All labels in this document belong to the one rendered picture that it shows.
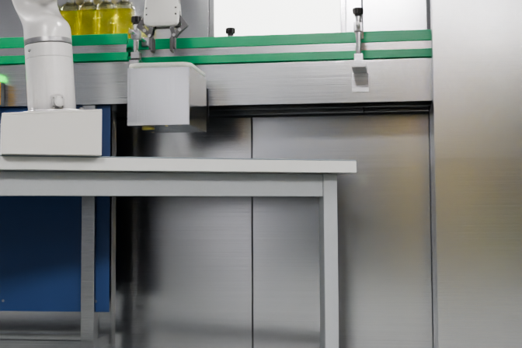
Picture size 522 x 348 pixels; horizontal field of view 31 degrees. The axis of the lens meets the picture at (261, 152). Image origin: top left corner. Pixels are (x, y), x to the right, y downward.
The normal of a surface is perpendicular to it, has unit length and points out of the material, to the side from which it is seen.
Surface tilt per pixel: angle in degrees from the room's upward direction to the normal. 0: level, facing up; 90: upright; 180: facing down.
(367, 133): 90
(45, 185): 90
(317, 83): 90
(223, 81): 90
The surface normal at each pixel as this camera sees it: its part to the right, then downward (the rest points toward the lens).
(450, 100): -0.15, -0.07
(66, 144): 0.28, -0.07
